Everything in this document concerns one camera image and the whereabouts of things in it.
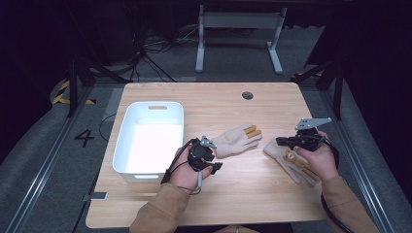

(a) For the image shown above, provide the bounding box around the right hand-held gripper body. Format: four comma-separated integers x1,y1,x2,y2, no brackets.
292,116,333,152

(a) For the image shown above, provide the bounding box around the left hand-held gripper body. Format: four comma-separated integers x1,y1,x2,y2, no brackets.
188,135,218,189

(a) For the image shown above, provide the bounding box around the beige glove with tan palm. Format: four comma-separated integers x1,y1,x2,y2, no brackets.
262,139,322,187

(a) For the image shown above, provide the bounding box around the beige glove with tan fingers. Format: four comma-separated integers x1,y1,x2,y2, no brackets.
211,123,263,159

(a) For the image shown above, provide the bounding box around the white plastic bin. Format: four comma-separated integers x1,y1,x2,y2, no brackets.
112,101,186,183

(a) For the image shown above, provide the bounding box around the person's left hand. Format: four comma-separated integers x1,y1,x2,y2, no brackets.
167,147,215,195

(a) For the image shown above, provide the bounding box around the person's right hand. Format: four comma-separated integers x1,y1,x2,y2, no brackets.
292,130,340,183

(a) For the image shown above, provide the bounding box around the black tripod stand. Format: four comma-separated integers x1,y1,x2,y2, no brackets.
65,52,131,118
291,58,345,121

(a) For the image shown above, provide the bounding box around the small silver flat device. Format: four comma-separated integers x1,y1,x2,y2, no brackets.
82,191,109,203

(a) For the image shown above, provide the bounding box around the yellow black floor tape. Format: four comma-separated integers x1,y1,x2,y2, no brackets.
51,80,97,106

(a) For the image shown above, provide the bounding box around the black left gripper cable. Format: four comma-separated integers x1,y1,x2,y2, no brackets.
160,138,198,185

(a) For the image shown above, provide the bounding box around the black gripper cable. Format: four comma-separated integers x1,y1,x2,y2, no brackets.
160,138,198,185
320,137,355,233

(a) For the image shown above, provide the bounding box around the grey metal floor rail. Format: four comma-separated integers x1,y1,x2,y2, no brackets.
318,88,397,233
3,84,95,233

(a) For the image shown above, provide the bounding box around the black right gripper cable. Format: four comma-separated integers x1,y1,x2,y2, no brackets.
320,137,355,233

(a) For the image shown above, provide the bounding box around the thin black cable loop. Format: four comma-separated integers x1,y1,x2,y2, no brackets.
98,112,119,143

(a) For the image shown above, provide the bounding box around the bundle of black floor cables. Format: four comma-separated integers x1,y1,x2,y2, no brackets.
127,23,202,83

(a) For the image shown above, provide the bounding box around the white metal desk frame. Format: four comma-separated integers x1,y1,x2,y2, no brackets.
194,4,289,75

